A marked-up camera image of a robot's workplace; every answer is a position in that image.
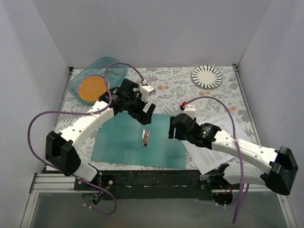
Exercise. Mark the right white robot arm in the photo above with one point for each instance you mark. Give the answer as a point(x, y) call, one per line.
point(273, 168)

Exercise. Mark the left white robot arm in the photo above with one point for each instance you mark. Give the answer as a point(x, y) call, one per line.
point(62, 147)

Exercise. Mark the striped white ceramic plate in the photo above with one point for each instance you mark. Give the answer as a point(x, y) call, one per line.
point(206, 76)

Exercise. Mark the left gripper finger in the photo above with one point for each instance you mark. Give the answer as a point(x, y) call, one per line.
point(140, 106)
point(146, 117)

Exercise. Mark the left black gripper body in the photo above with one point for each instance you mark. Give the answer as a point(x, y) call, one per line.
point(138, 109)

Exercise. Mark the metal folder clip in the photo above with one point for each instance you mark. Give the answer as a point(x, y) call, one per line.
point(145, 137)

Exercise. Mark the teal plastic folder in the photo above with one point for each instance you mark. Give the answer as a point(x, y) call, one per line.
point(119, 140)

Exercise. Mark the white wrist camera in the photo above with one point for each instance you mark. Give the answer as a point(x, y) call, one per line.
point(146, 91)
point(188, 109)

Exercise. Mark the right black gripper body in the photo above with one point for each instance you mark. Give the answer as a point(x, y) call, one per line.
point(177, 128)

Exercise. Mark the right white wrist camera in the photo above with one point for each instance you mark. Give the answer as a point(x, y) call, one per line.
point(188, 109)

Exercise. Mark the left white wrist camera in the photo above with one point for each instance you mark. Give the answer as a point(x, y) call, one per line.
point(146, 91)

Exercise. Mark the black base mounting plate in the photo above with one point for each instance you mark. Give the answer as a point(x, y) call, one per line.
point(170, 184)

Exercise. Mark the teal transparent plastic container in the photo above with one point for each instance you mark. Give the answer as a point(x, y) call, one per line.
point(115, 75)

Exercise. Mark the aluminium frame rail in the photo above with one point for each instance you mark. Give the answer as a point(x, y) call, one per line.
point(52, 183)

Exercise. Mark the orange woven coaster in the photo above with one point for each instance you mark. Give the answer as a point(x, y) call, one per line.
point(91, 87)

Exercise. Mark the printed paper sheet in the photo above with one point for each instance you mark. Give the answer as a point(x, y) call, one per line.
point(204, 159)

